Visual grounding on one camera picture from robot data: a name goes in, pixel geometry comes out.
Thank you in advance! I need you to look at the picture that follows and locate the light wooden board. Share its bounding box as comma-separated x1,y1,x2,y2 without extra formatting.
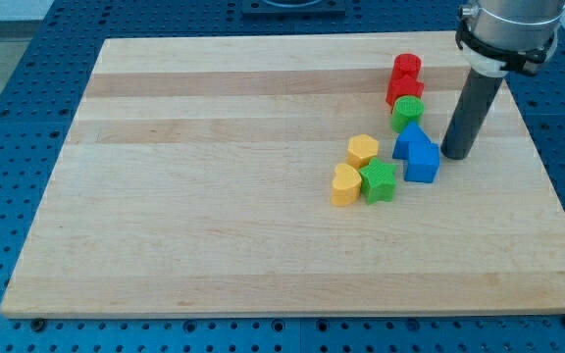
0,31,565,319

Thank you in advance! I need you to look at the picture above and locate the yellow heart block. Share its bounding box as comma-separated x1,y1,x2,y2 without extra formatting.
331,164,362,207

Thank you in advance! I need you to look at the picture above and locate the blue cube block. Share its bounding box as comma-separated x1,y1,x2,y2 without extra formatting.
404,142,440,183

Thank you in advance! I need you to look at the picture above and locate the green cylinder block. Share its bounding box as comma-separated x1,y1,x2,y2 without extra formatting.
391,95,425,133

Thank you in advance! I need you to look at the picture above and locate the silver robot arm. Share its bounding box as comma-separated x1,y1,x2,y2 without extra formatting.
455,0,565,78

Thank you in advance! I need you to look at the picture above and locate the blue triangle block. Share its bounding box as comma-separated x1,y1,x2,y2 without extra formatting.
392,123,431,160

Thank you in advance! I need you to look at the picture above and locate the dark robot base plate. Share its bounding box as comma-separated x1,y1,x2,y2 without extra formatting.
239,0,347,16

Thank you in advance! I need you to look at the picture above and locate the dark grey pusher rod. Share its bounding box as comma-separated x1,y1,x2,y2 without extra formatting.
440,69,503,160

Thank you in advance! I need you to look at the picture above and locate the red pentagon block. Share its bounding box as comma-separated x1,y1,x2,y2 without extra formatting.
385,76,425,107

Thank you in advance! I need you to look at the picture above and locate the green star block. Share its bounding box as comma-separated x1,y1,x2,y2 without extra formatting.
359,158,397,204

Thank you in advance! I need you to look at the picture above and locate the yellow hexagon block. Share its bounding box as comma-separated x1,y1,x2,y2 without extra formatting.
346,134,380,170

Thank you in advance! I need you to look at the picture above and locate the red cylinder block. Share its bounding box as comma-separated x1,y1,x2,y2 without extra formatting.
391,53,422,79

